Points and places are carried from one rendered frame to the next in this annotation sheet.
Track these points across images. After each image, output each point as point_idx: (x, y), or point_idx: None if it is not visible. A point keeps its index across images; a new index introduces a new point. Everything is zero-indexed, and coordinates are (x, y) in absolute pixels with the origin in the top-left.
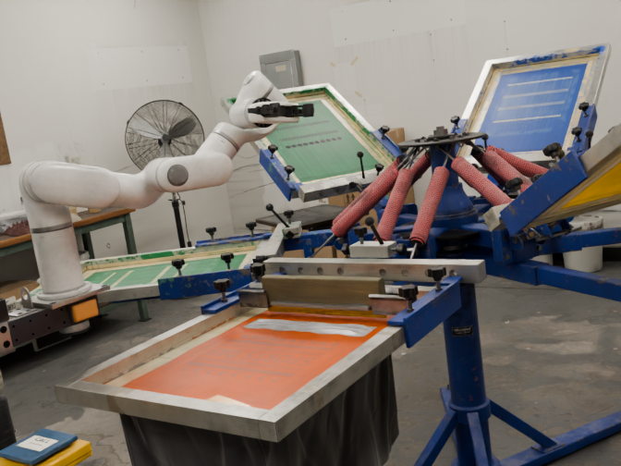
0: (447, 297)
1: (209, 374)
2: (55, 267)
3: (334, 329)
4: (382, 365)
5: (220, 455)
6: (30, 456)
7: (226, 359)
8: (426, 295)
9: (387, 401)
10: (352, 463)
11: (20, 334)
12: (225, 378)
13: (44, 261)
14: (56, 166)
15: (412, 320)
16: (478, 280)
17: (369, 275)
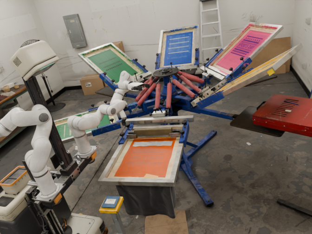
0: (187, 128)
1: (137, 166)
2: (84, 146)
3: (161, 144)
4: None
5: (148, 187)
6: (113, 205)
7: (138, 159)
8: (182, 129)
9: None
10: None
11: (81, 168)
12: (143, 167)
13: (81, 145)
14: (84, 120)
15: (185, 139)
16: (192, 121)
17: (160, 122)
